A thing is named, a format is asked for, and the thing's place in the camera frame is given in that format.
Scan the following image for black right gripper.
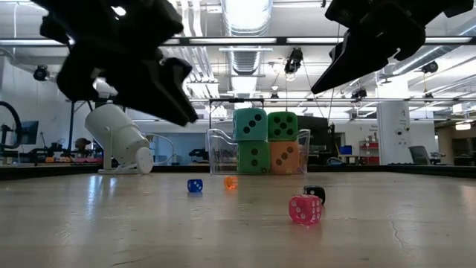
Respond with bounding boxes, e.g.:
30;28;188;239
311;0;475;95

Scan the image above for black curved hose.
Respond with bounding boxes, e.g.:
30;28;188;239
0;100;23;150

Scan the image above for red shelf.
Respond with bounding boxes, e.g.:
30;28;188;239
358;139;380;165

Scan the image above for small black round-cornered die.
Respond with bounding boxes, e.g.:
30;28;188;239
303;185;327;205

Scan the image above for large orange foam die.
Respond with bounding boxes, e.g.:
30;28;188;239
269;140;300;175

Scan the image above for small blue translucent die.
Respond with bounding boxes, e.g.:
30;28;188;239
187;178;204;194

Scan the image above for black ceiling spotlight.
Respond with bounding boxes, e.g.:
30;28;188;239
283;47;304;81
351;87;369;102
420;60;440;74
32;65;51;82

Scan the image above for white bullet security camera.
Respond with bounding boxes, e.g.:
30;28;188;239
84;103;155;175

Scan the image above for white column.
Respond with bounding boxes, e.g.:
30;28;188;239
376;100;414;166

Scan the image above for small pink translucent die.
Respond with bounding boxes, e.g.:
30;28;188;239
288;194;324;225

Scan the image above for large teal foam die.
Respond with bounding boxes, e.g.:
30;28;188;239
233;107;268;142

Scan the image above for clear plastic bin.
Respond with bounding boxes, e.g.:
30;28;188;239
206;128;312;176

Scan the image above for black monitor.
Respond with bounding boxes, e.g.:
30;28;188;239
297;115;331;165

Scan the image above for slanted silver ceiling duct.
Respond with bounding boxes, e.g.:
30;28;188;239
390;16;476;75

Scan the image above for grey office chair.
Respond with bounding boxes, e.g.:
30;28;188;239
408;144;432;166

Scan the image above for black aluminium table frame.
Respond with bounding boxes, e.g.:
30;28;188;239
0;162;476;182

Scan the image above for black background rig frame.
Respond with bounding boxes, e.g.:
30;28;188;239
65;97;476;165

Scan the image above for wall monitor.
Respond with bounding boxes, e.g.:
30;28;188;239
16;121;39;146

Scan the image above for background robot arms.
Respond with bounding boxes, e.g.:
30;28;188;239
29;139;103;165

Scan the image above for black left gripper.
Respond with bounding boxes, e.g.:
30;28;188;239
31;0;199;127

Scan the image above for large green foam die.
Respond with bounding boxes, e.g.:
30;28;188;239
237;140;271;174
267;111;299;142

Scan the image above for white camera cable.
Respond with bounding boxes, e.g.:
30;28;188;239
143;133;176;174

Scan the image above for black overhead crossbar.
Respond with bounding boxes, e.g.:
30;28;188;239
0;36;476;47

